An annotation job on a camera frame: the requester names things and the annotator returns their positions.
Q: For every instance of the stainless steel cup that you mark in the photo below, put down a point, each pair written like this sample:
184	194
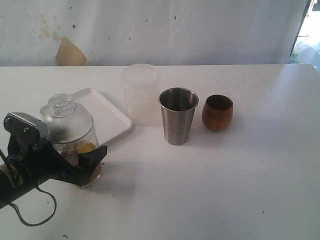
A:
178	106

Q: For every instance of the white backdrop sheet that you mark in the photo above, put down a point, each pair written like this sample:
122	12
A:
157	32

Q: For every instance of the translucent white plastic cup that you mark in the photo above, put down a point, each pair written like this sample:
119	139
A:
141	85

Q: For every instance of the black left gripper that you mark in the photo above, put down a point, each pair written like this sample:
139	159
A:
31	162

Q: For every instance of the clear plastic shaker cup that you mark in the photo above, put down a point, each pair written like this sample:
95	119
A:
89	137

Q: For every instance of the brown wooden blocks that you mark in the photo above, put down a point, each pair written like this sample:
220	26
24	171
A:
71	156

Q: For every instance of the round wooden cup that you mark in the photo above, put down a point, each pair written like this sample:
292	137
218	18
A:
217	112

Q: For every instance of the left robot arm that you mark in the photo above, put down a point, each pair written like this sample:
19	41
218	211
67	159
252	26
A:
10	193

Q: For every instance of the clear plastic shaker lid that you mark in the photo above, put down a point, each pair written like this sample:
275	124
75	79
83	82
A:
67	120

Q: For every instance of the white rectangular tray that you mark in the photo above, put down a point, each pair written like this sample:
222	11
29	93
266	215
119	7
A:
109	121

